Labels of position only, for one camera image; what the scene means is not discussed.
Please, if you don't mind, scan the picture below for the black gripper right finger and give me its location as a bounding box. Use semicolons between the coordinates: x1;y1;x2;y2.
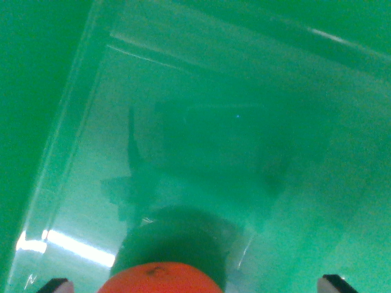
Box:
317;274;359;293

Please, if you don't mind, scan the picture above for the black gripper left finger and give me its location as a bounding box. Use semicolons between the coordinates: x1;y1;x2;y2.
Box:
35;278;75;293

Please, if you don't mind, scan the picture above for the orange tangerine fruit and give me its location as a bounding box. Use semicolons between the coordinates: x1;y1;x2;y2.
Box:
99;261;224;293

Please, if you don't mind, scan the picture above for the green plastic bin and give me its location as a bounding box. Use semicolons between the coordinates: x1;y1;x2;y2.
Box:
0;0;391;293

